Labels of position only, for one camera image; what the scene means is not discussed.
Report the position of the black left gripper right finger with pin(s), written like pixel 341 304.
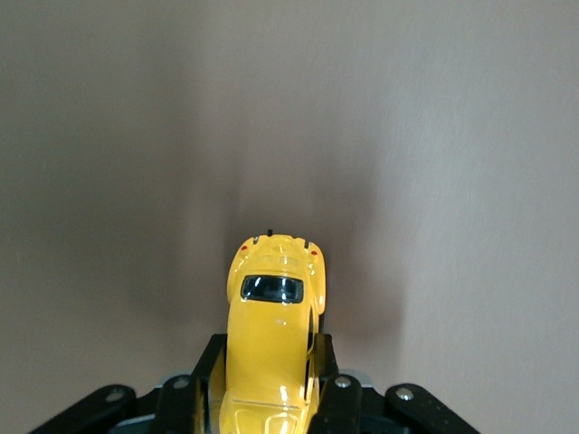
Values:
pixel 344 407

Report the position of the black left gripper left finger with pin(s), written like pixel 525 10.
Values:
pixel 181 407

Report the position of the yellow beetle toy car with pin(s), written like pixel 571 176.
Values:
pixel 267 343

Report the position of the brown table cover mat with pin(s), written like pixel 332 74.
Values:
pixel 135 135

